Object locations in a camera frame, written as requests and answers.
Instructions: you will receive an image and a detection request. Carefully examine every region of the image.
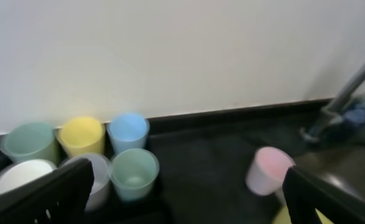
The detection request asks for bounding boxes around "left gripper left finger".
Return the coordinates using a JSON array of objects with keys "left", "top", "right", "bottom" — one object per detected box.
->
[{"left": 0, "top": 157, "right": 95, "bottom": 224}]

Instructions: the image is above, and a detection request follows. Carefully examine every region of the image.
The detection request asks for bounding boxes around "blue cup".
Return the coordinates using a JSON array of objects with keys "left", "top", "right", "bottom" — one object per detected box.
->
[{"left": 106, "top": 113, "right": 150, "bottom": 155}]

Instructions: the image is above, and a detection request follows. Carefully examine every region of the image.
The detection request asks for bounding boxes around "blue soap bottle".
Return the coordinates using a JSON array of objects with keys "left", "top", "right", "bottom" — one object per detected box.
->
[{"left": 340, "top": 90, "right": 365, "bottom": 131}]

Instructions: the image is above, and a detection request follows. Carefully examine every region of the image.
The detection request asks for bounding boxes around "yellow cup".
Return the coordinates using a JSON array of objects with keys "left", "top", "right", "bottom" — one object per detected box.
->
[
  {"left": 57, "top": 116, "right": 106, "bottom": 158},
  {"left": 271, "top": 205, "right": 334, "bottom": 224}
]

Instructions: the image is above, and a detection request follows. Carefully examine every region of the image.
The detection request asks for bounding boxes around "grey cup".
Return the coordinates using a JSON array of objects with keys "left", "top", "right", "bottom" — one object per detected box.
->
[{"left": 60, "top": 152, "right": 112, "bottom": 212}]

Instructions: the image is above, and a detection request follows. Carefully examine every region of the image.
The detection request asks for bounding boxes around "white cup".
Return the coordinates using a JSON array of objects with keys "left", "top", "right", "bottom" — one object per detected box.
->
[{"left": 0, "top": 159, "right": 58, "bottom": 200}]

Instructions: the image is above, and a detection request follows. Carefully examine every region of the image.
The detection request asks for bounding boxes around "steel sink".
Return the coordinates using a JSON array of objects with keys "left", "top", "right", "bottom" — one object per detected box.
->
[{"left": 293, "top": 146, "right": 365, "bottom": 209}]

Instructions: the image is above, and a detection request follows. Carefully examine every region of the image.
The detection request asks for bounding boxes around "green cup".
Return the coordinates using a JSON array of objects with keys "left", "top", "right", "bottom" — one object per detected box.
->
[
  {"left": 0, "top": 121, "right": 60, "bottom": 166},
  {"left": 109, "top": 147, "right": 160, "bottom": 202}
]

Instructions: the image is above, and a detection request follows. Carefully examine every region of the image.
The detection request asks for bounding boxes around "pink cup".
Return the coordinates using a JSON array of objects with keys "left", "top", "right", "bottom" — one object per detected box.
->
[{"left": 245, "top": 146, "right": 296, "bottom": 197}]

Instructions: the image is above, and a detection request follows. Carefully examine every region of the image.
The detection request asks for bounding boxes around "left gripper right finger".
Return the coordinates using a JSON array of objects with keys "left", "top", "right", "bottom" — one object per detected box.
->
[{"left": 282, "top": 166, "right": 365, "bottom": 224}]

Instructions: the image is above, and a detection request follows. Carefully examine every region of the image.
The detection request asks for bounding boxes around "steel tap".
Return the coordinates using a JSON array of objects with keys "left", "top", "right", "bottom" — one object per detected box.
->
[{"left": 300, "top": 46, "right": 365, "bottom": 144}]

